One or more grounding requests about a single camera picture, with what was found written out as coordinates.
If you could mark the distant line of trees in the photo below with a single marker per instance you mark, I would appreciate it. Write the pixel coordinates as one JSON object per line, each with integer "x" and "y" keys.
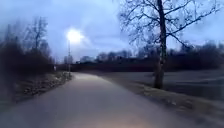
{"x": 133, "y": 60}

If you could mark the street lamp on pole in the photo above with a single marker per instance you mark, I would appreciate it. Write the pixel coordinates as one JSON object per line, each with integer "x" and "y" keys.
{"x": 69, "y": 56}

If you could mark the grey asphalt path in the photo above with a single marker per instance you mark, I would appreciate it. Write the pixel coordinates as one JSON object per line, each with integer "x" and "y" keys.
{"x": 90, "y": 103}

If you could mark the bare birch tree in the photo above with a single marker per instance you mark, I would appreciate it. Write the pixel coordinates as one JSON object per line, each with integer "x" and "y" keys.
{"x": 161, "y": 50}

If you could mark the dark grass verge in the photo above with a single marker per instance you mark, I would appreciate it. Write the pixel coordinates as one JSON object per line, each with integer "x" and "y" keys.
{"x": 173, "y": 103}

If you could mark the grass verge with dry leaves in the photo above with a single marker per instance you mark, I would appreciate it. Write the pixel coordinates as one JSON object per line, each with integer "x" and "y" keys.
{"x": 36, "y": 85}

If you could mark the thin bare tree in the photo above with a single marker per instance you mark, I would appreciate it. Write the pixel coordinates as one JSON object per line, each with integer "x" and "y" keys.
{"x": 36, "y": 35}

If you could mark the grey water surface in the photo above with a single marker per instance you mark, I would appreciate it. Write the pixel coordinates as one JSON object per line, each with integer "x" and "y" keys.
{"x": 196, "y": 83}

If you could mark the dark bushes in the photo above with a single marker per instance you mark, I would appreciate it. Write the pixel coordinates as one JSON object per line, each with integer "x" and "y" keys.
{"x": 20, "y": 60}

